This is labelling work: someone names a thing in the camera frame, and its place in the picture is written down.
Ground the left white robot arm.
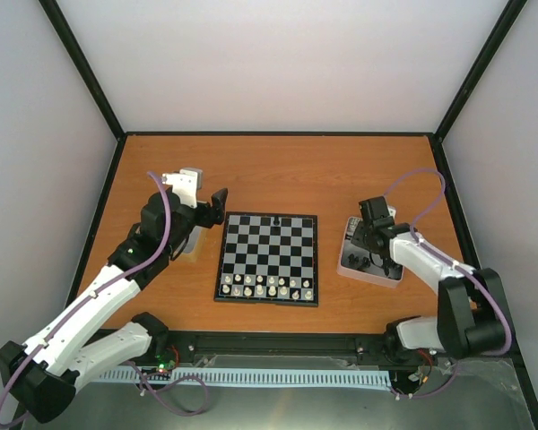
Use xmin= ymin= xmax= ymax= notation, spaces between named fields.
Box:
xmin=0 ymin=187 xmax=228 ymax=423

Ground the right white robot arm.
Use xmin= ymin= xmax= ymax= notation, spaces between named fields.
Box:
xmin=352 ymin=196 xmax=513 ymax=359

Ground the black chess piece in tray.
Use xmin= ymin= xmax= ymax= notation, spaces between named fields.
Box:
xmin=358 ymin=257 xmax=371 ymax=271
xmin=348 ymin=254 xmax=360 ymax=266

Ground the left green-lit circuit board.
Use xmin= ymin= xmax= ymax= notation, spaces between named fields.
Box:
xmin=142 ymin=346 xmax=179 ymax=381

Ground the left metal tray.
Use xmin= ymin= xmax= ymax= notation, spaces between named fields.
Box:
xmin=178 ymin=227 xmax=206 ymax=263

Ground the right pink tray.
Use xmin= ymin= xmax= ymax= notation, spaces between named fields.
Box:
xmin=336 ymin=217 xmax=404 ymax=288

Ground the black and silver chessboard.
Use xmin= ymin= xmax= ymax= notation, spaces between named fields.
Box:
xmin=214 ymin=211 xmax=319 ymax=307

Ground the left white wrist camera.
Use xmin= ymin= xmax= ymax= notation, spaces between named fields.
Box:
xmin=161 ymin=168 xmax=203 ymax=209

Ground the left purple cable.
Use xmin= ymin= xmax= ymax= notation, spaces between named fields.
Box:
xmin=0 ymin=170 xmax=210 ymax=429

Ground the black aluminium frame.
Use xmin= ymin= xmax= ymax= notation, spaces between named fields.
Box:
xmin=8 ymin=0 xmax=538 ymax=430

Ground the light blue cable duct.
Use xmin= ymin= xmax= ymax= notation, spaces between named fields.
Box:
xmin=89 ymin=365 xmax=394 ymax=389

